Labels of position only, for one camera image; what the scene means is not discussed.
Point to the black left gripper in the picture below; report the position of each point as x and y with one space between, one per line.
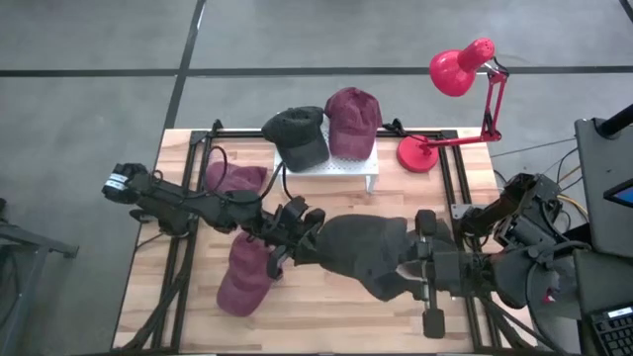
282 227

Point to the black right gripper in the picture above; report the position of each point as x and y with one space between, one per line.
450 272

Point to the maroon baseball cap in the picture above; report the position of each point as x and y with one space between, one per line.
353 123
244 292
242 178

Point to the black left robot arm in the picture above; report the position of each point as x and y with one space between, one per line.
173 198

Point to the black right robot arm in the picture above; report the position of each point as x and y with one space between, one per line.
524 222

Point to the white perforated metal shelf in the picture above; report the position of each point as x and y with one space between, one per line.
346 167

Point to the red desk lamp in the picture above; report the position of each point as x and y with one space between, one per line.
452 74

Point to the black keyboard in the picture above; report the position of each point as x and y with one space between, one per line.
615 336

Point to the grey workstation cart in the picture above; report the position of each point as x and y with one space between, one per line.
603 163

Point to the monitor with blue screen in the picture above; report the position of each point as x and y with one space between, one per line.
622 194

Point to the black round pole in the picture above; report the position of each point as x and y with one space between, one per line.
615 121

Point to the grey metal stand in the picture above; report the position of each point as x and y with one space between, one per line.
39 243

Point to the black aluminium table frame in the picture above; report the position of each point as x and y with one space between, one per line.
237 134

